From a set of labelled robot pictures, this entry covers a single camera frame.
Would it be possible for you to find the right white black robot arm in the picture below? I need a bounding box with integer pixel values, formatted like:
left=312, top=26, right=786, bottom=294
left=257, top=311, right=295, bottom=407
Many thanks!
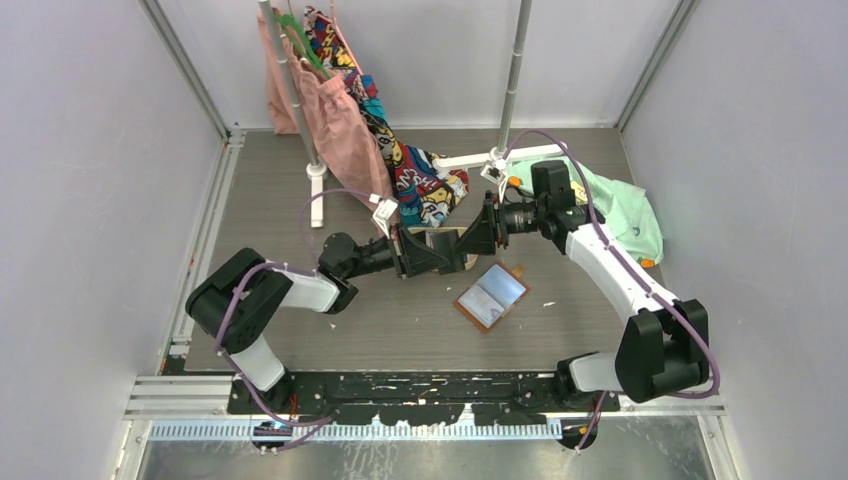
left=456, top=160, right=718, bottom=411

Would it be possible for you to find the pink hanging garment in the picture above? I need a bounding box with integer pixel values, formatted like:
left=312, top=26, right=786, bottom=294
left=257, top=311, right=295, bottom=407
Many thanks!
left=283, top=33, right=394, bottom=210

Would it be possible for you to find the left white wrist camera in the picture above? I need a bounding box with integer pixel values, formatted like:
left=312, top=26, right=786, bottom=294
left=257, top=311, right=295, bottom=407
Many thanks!
left=371, top=197, right=398, bottom=238

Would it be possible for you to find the beige oval card tray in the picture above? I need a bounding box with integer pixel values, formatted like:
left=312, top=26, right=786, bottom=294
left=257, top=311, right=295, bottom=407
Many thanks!
left=410, top=227, right=478, bottom=275

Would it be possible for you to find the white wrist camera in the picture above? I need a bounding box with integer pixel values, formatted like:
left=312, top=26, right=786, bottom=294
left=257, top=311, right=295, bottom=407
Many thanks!
left=371, top=197, right=398, bottom=238
left=480, top=158, right=509, bottom=201

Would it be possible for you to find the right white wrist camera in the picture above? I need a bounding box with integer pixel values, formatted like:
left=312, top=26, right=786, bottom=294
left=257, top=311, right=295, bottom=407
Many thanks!
left=480, top=158, right=509, bottom=201

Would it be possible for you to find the green clothes hanger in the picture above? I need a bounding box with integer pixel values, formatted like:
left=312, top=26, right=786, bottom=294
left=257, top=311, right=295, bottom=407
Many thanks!
left=274, top=14, right=332, bottom=80

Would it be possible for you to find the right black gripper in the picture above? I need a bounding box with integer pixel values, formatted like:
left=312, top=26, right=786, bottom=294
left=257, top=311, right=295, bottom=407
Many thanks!
left=455, top=190, right=547, bottom=256

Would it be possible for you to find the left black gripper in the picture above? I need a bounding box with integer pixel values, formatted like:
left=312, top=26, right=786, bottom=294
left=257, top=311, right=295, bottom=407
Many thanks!
left=343, top=222, right=450, bottom=279

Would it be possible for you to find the white rack stand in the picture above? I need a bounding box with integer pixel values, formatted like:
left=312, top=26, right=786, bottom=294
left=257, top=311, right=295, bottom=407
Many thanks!
left=434, top=0, right=562, bottom=171
left=258, top=0, right=329, bottom=229

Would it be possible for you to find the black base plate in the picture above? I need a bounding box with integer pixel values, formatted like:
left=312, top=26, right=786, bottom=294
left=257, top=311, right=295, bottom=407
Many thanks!
left=227, top=370, right=620, bottom=450

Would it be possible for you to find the left white rack stand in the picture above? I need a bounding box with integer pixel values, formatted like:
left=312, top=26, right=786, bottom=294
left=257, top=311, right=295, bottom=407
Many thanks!
left=258, top=0, right=329, bottom=229

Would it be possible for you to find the colourful comic print garment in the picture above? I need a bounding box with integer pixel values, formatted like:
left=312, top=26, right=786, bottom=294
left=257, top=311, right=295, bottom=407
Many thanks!
left=303, top=6, right=470, bottom=227

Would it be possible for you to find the brown leather card holder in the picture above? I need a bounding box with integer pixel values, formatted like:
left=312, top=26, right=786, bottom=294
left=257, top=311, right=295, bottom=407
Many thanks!
left=453, top=262, right=529, bottom=333

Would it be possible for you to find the right white rack stand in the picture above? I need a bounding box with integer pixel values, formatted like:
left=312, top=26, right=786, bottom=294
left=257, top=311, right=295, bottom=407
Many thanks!
left=434, top=0, right=562, bottom=171

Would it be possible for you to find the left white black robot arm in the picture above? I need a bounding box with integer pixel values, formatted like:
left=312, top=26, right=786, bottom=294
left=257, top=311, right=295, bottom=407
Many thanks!
left=185, top=226, right=468, bottom=413

